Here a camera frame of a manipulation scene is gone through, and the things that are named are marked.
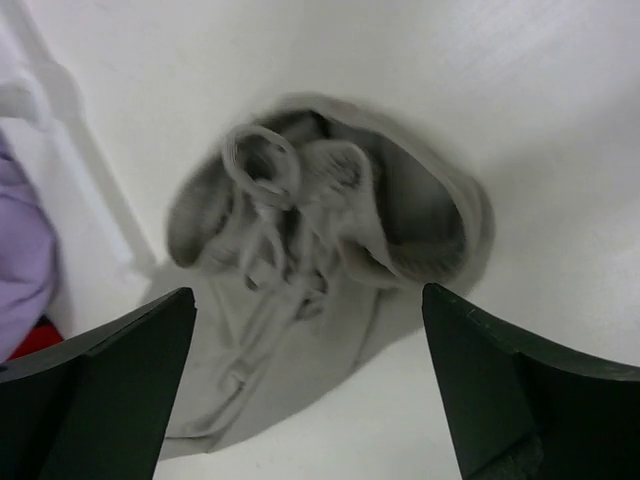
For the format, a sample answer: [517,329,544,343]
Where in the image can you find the grey trousers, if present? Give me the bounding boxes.
[149,94,493,460]

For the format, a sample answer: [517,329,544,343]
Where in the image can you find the lilac shirt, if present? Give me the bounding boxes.
[1,136,58,361]

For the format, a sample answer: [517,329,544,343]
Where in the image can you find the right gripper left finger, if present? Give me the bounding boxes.
[1,288,195,480]

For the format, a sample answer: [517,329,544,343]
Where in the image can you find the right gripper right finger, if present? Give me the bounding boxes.
[422,284,639,479]

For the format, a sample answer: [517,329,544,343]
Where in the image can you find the red jacket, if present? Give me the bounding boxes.
[9,324,63,360]

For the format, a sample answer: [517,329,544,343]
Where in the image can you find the white clothes rack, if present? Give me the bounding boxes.
[1,1,156,277]

